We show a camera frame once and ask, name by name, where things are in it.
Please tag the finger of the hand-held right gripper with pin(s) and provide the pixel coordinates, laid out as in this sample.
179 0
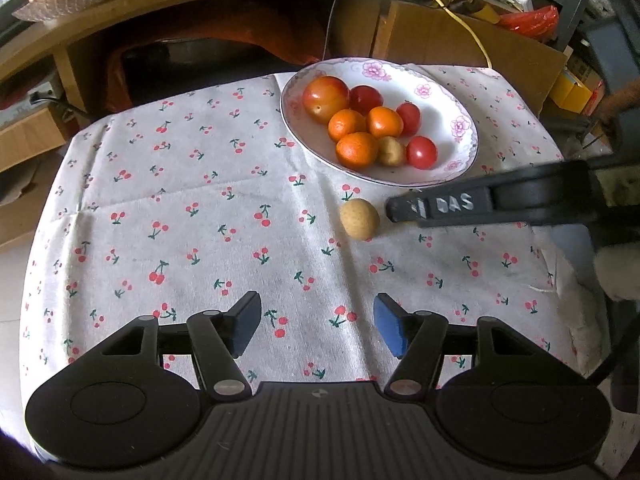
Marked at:
440 207

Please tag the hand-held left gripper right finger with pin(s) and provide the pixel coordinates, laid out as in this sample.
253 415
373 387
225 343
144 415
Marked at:
390 325

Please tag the red plastic bag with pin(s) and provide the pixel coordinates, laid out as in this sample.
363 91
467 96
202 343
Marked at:
530 17

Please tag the low wooden shelf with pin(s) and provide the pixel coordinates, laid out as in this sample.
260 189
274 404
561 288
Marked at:
30 135

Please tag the small orange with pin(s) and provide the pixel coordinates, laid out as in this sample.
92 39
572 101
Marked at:
356 150
384 121
346 124

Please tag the large cardboard box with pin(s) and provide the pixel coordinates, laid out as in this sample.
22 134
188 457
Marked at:
450 35

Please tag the person's right forearm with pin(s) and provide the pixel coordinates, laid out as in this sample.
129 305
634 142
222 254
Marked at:
620 272

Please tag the wooden desk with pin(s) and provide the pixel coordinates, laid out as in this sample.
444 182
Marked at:
175 2

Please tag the red cherry tomato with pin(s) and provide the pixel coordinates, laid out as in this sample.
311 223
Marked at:
409 117
366 99
421 152

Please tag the cherry print tablecloth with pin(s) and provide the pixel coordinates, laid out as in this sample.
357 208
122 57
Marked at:
200 260

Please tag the white floral plate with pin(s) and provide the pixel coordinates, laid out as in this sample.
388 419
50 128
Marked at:
440 110

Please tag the brown longan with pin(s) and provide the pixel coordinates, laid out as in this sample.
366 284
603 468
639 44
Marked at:
359 217
391 152

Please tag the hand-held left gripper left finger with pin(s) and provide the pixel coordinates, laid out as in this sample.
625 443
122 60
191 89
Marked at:
245 325

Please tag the yellow box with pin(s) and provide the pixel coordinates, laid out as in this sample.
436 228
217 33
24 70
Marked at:
575 87

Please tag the large red tomato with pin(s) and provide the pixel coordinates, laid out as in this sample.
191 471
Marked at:
325 99

